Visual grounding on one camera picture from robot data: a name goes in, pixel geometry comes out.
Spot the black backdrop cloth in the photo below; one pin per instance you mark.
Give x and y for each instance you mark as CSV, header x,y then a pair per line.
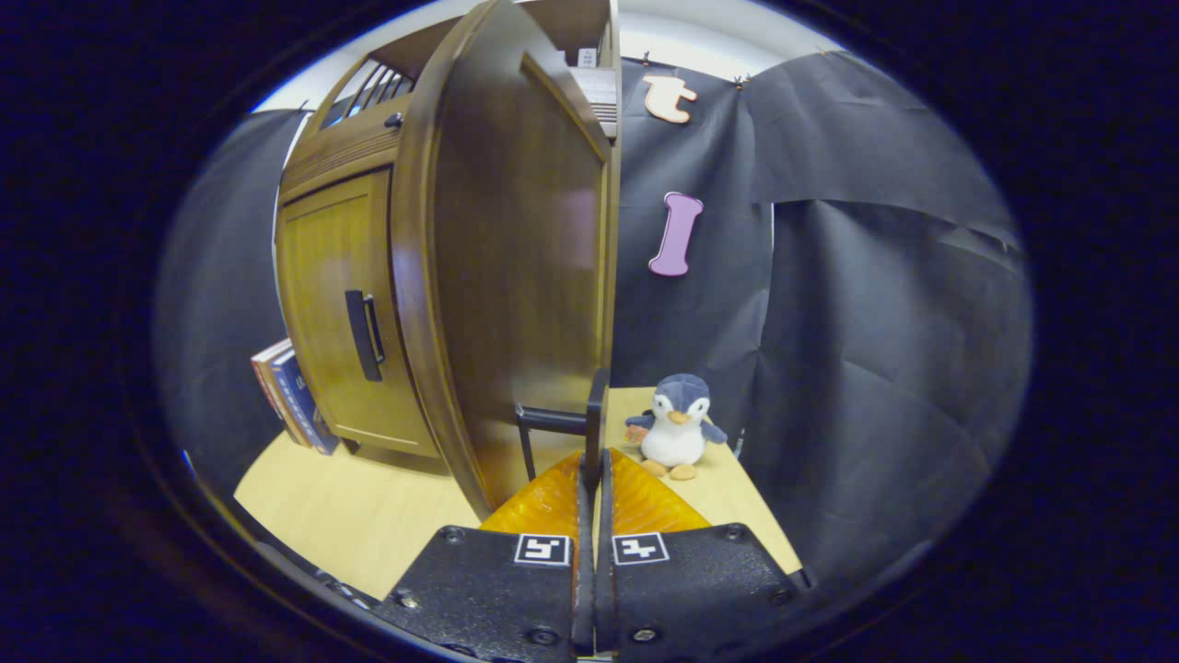
x,y
875,322

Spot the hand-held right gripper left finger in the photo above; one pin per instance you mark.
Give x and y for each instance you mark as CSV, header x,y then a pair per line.
x,y
497,589

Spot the wooden cabinet door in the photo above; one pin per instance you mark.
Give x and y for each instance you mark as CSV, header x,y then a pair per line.
x,y
516,258
332,304

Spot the wooden drawer with black knob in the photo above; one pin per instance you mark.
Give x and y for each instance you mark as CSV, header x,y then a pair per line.
x,y
341,152

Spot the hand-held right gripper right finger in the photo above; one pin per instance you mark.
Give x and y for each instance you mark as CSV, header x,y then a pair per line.
x,y
691,589

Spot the wooden double-door shoe cabinet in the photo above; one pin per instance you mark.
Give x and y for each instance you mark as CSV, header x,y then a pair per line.
x,y
341,138

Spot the blue book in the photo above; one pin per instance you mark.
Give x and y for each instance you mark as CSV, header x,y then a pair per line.
x,y
304,405

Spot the red book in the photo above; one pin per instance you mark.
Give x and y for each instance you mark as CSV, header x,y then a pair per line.
x,y
262,378

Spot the grey penguin plush toy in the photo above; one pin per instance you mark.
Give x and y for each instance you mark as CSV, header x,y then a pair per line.
x,y
677,433

